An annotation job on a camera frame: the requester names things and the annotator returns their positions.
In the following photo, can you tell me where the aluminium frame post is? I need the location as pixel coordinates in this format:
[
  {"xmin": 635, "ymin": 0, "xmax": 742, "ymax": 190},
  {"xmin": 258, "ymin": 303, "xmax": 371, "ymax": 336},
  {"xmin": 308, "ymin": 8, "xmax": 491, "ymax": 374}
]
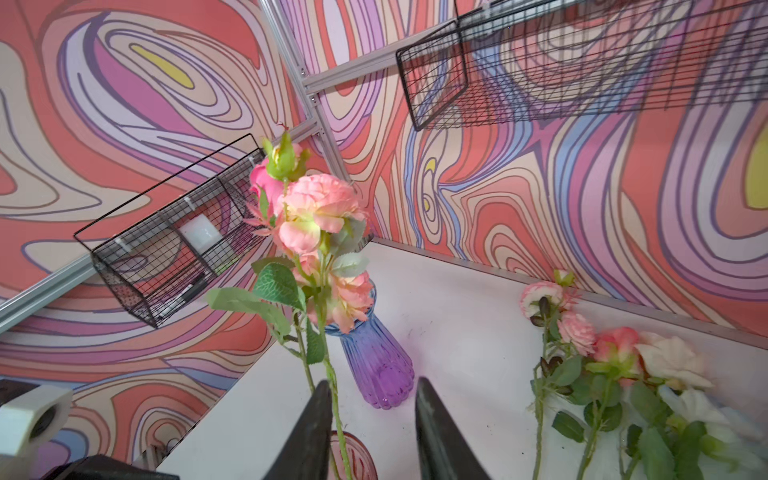
[{"xmin": 257, "ymin": 0, "xmax": 355, "ymax": 184}]

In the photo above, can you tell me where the white rose stem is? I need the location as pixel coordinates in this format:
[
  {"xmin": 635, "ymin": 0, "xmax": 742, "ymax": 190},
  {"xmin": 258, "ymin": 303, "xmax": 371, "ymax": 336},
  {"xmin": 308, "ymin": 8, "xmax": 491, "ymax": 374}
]
[{"xmin": 575, "ymin": 326, "xmax": 715, "ymax": 480}]

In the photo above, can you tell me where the pink spray rose stem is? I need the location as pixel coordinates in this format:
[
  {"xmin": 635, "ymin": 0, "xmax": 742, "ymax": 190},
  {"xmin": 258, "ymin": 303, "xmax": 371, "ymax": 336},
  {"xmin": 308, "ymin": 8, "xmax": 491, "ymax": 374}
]
[{"xmin": 206, "ymin": 133, "xmax": 373, "ymax": 448}]

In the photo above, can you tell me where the black wire basket back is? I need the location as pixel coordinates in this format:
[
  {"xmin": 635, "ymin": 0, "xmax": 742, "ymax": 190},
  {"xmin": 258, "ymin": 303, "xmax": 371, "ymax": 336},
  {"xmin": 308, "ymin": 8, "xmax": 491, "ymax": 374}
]
[{"xmin": 396, "ymin": 1, "xmax": 767, "ymax": 130}]

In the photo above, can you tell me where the black marker pen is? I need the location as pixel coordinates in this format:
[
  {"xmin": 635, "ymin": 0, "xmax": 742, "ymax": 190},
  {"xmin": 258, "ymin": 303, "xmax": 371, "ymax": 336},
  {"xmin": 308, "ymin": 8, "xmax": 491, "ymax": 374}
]
[{"xmin": 172, "ymin": 272, "xmax": 209, "ymax": 308}]

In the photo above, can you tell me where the black wire basket left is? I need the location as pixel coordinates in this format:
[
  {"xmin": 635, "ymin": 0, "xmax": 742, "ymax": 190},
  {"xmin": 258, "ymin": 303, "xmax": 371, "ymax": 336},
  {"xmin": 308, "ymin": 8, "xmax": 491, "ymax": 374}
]
[{"xmin": 74, "ymin": 134, "xmax": 265, "ymax": 328}]

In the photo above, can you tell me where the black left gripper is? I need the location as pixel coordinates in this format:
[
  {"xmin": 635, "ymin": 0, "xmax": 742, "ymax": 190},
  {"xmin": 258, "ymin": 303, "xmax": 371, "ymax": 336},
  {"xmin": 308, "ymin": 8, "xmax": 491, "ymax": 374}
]
[{"xmin": 42, "ymin": 455, "xmax": 180, "ymax": 480}]

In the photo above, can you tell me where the pink grey glass vase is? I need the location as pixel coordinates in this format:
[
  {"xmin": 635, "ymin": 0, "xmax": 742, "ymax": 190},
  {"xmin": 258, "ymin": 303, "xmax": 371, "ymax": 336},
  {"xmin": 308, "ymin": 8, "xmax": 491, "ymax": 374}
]
[{"xmin": 327, "ymin": 430, "xmax": 378, "ymax": 480}]

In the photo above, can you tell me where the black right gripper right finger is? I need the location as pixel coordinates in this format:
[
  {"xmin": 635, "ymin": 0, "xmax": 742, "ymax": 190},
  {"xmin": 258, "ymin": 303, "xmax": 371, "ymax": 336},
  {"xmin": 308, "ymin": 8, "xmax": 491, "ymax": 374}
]
[{"xmin": 415, "ymin": 377, "xmax": 490, "ymax": 480}]

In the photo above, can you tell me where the pale blue rose stem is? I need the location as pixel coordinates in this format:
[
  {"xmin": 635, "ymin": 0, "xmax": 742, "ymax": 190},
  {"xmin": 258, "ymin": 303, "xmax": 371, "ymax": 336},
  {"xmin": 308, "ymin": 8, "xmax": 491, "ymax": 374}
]
[{"xmin": 621, "ymin": 383, "xmax": 767, "ymax": 479}]

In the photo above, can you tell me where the bright pink rose stem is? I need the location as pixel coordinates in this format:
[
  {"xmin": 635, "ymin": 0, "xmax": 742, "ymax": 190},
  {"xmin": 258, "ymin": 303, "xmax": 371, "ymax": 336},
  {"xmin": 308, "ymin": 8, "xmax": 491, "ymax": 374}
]
[{"xmin": 248, "ymin": 165, "xmax": 315, "ymax": 393}]

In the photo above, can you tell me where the small pink bud rose stem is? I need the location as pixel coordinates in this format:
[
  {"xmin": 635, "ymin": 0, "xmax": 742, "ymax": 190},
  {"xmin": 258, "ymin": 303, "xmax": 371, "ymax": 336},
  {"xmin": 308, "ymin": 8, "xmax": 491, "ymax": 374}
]
[{"xmin": 519, "ymin": 269, "xmax": 595, "ymax": 479}]

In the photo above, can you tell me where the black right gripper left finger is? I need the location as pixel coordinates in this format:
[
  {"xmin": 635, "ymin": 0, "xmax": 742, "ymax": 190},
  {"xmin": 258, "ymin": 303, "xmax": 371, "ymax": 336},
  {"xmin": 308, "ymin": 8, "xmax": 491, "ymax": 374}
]
[{"xmin": 263, "ymin": 380, "xmax": 333, "ymax": 480}]

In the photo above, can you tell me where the purple blue glass vase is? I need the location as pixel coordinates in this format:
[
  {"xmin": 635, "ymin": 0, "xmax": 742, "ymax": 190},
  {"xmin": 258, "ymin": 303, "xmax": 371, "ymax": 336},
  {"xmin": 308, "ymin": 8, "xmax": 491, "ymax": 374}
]
[{"xmin": 325, "ymin": 286, "xmax": 415, "ymax": 410}]

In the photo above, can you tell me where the black wire basket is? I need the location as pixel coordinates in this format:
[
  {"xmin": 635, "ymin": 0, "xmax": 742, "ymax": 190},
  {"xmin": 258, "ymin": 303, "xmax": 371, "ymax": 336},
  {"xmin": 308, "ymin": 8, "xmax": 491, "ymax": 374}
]
[
  {"xmin": 74, "ymin": 134, "xmax": 265, "ymax": 328},
  {"xmin": 396, "ymin": 1, "xmax": 767, "ymax": 130}
]

